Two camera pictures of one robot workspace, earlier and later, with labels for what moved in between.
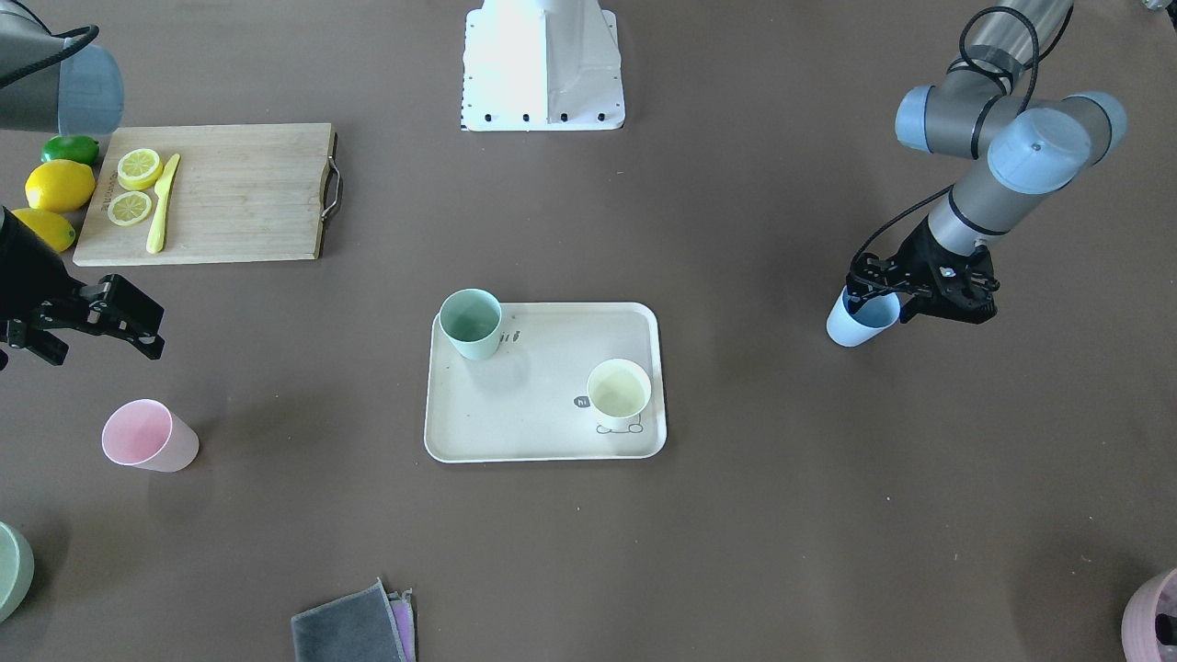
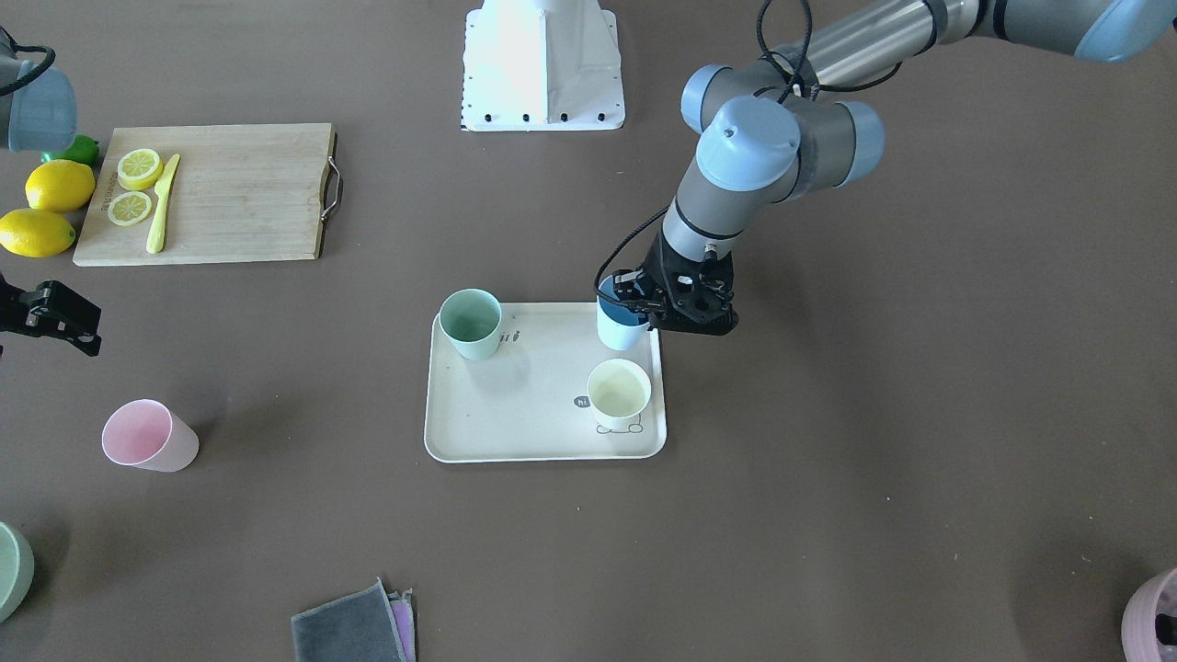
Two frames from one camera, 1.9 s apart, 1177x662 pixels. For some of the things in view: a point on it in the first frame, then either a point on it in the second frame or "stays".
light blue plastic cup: [871, 318] to [618, 327]
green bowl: [17, 570] stays
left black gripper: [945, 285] to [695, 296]
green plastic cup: [471, 319] stays
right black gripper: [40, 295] to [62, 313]
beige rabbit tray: [528, 400] stays
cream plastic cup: [619, 390] stays
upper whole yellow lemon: [60, 186] stays
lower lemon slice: [130, 208] stays
